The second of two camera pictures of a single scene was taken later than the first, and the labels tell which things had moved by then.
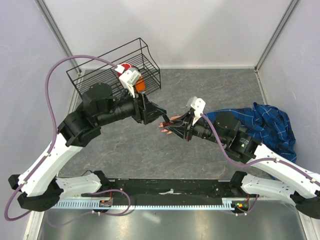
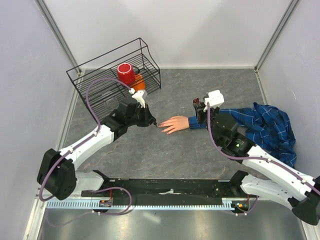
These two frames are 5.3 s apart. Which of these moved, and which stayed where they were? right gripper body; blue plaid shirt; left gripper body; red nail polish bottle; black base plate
Moved: left gripper body; right gripper body; red nail polish bottle
Stayed: blue plaid shirt; black base plate
